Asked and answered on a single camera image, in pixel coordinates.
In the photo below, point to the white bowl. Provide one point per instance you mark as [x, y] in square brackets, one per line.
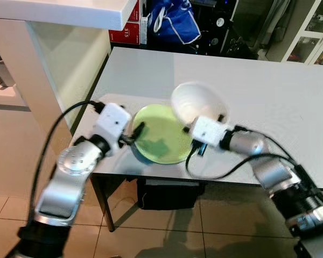
[196, 102]

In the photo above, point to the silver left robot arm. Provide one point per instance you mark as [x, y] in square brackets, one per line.
[67, 180]

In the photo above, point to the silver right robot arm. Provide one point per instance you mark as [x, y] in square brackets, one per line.
[282, 183]

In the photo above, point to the green round plate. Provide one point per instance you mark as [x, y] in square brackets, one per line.
[159, 137]

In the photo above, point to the black box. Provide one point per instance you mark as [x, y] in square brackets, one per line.
[169, 194]

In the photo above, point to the black table leg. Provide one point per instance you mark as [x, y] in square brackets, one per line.
[103, 207]

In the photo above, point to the red cardboard box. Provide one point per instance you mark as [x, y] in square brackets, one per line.
[125, 33]

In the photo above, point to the black cabinet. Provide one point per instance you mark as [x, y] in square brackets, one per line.
[223, 27]

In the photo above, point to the grey object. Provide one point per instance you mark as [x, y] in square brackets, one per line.
[0, 75]

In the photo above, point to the white kitchen counter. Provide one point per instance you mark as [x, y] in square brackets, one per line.
[54, 11]

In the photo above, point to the white glass-door cabinet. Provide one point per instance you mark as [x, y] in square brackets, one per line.
[312, 32]

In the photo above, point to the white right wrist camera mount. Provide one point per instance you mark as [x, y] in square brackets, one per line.
[209, 130]

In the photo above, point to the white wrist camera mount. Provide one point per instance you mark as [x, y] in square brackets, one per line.
[112, 121]
[209, 130]

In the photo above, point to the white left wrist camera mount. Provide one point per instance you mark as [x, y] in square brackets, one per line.
[112, 121]

